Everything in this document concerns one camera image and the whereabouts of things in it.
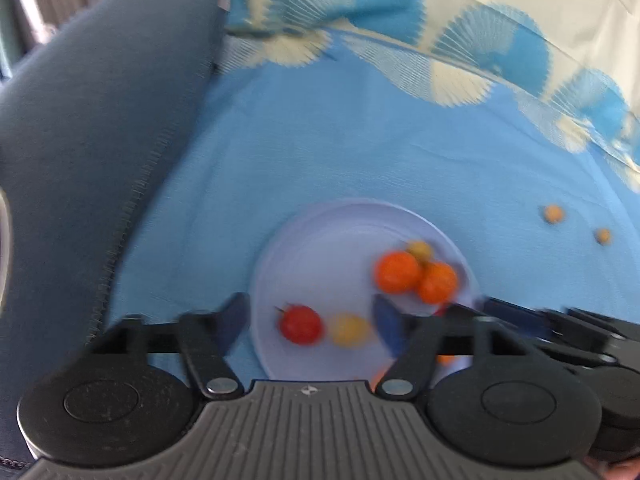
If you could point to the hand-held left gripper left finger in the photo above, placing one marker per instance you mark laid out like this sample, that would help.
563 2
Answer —
231 321

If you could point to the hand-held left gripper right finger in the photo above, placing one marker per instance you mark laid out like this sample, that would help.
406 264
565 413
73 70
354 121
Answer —
389 325

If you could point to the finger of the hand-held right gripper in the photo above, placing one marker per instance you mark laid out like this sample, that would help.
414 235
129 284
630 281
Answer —
605 322
515 312

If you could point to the red cherry tomato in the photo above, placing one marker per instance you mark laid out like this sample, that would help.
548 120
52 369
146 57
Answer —
300 325
440 310

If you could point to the small orange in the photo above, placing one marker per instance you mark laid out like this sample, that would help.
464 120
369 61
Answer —
397 271
445 359
438 283

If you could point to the pale blue round plate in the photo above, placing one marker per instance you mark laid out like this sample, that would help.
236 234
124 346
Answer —
325 260

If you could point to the blue fan-print cloth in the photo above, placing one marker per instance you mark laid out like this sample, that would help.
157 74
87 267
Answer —
375 135

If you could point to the dark blue cushion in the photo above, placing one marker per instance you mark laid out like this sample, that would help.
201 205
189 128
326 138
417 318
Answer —
90 135

